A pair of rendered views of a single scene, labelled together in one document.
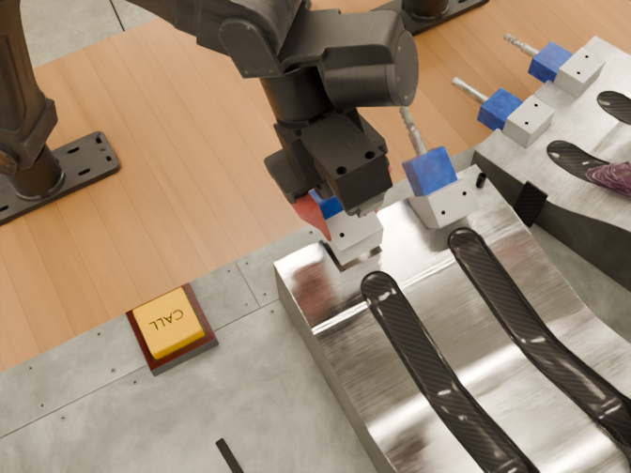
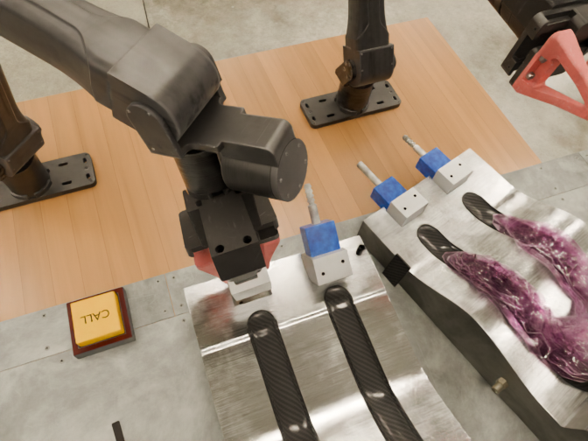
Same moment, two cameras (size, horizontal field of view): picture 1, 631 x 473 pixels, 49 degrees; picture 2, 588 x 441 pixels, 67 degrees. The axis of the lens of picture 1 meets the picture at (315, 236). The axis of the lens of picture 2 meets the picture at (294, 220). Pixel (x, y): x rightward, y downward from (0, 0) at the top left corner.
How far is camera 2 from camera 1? 0.18 m
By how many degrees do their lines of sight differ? 1
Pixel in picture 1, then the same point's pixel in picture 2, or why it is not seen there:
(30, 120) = (12, 142)
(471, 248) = (342, 303)
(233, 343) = (147, 341)
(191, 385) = (105, 371)
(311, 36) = (213, 128)
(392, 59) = (276, 164)
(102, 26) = not seen: hidden behind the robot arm
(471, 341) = (325, 381)
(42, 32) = not seen: hidden behind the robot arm
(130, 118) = (114, 147)
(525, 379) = (360, 424)
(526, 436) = not seen: outside the picture
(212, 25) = (122, 105)
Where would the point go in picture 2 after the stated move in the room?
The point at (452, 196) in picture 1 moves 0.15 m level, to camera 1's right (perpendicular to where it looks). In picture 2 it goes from (332, 262) to (445, 276)
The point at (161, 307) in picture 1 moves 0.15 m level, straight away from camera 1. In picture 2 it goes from (94, 305) to (73, 218)
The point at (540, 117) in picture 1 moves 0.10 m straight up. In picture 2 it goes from (416, 206) to (439, 168)
